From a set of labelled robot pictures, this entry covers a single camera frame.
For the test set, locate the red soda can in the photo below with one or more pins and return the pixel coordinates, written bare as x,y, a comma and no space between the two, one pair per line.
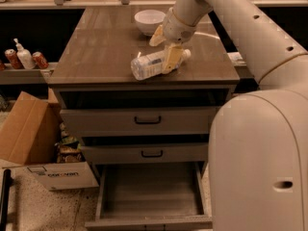
40,60
13,59

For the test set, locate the red soda can right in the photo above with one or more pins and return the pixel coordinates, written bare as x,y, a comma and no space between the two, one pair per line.
40,60

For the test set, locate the grey middle drawer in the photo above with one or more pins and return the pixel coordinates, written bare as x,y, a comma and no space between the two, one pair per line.
146,153

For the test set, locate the grey open bottom drawer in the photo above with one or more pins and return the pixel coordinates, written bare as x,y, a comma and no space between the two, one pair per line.
151,197

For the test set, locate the black bar at left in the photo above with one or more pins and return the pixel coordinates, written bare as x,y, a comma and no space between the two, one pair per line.
4,198

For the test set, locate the clear plastic water bottle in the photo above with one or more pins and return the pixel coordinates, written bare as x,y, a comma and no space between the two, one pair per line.
147,66

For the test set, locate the grey low shelf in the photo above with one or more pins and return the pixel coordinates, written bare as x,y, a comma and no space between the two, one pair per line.
11,76
244,72

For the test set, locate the grey low shelf right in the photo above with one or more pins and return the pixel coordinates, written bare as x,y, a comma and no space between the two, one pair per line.
244,72

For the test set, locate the red soda can left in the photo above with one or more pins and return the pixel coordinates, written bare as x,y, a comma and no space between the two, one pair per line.
13,59

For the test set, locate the brown cardboard box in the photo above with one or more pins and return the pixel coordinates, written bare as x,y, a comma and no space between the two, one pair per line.
28,137

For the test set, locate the snack bags in box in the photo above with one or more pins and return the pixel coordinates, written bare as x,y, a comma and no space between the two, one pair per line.
68,148

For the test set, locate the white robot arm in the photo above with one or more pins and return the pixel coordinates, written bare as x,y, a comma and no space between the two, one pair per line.
258,145

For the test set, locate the grey drawer cabinet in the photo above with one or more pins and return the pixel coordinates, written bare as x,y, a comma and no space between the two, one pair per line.
94,73

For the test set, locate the grey top drawer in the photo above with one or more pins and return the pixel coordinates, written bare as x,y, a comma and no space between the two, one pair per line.
138,121

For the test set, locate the white ceramic bowl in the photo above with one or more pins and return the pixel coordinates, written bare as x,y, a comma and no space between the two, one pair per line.
147,21

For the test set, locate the grey low shelf left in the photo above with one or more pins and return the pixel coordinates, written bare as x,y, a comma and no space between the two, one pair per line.
11,76

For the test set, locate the dark red can edge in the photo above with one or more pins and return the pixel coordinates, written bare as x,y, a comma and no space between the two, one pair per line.
2,66

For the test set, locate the white pump soap bottle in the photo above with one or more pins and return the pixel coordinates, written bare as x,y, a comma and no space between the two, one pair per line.
24,56

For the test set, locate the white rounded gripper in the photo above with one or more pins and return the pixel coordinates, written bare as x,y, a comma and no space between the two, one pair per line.
176,29

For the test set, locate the folded white cloth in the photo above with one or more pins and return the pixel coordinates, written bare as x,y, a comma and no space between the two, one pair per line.
236,58

